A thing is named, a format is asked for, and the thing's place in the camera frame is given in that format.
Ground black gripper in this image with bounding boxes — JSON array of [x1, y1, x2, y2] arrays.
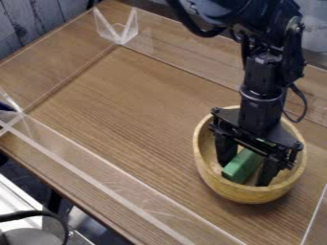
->
[[207, 85, 306, 188]]

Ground green rectangular block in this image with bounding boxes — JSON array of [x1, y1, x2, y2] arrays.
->
[[224, 148, 264, 184]]

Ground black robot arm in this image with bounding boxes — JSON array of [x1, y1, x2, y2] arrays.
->
[[166, 0, 308, 187]]

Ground light wooden bowl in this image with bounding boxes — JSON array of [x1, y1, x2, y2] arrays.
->
[[194, 105, 309, 205]]

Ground clear acrylic right panel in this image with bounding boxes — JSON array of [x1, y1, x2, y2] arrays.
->
[[301, 185, 327, 245]]

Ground clear acrylic front wall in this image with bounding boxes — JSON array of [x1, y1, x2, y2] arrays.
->
[[0, 92, 248, 245]]

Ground clear acrylic corner bracket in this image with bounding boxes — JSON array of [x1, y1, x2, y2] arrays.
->
[[93, 8, 138, 46]]

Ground black cable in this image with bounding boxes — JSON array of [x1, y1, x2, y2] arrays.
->
[[0, 210, 71, 245]]

